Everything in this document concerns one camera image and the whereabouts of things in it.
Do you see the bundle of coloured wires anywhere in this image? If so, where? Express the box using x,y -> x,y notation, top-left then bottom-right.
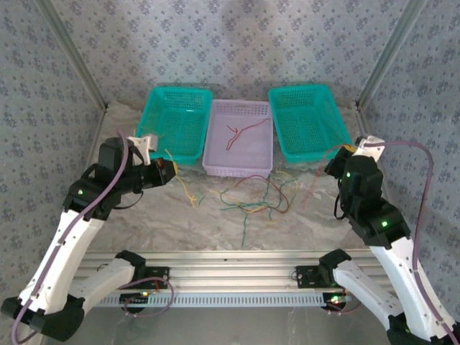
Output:
201,170 -> 300,215

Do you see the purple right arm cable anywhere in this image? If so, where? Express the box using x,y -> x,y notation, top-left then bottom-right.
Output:
326,140 -> 460,345

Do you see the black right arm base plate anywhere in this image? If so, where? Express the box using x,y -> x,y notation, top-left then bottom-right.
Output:
295,264 -> 337,289

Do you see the teal perforated plastic basket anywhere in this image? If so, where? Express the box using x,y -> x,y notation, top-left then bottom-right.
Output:
267,83 -> 354,163
138,86 -> 214,167

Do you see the white slotted cable duct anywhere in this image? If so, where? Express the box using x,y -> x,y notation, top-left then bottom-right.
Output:
95,293 -> 326,309

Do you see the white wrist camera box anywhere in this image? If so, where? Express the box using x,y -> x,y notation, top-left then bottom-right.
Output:
126,133 -> 160,167
354,135 -> 386,163

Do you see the aluminium frame post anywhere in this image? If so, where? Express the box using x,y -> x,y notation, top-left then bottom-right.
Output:
354,0 -> 429,111
35,0 -> 110,111

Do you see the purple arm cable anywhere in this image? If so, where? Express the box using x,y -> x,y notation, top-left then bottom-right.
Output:
11,129 -> 175,344
326,140 -> 460,345

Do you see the black controller board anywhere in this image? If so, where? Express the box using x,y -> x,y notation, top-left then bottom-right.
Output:
119,292 -> 151,313
324,292 -> 352,313

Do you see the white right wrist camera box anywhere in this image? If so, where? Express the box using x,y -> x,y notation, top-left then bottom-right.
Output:
354,135 -> 386,163

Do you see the aluminium mounting rail beam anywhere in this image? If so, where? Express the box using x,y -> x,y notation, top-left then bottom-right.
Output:
77,249 -> 396,293

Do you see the lavender perforated plastic basket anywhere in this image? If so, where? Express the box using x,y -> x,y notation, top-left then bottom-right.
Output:
201,99 -> 275,179

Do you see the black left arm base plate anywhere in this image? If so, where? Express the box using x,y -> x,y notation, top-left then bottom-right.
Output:
142,265 -> 170,290

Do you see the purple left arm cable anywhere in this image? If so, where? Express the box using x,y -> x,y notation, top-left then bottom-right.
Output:
11,129 -> 175,344

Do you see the thin green cable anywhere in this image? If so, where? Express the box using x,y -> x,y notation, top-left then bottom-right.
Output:
221,178 -> 299,216
240,203 -> 272,248

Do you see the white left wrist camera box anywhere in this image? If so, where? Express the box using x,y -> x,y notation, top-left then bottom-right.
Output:
126,133 -> 160,167

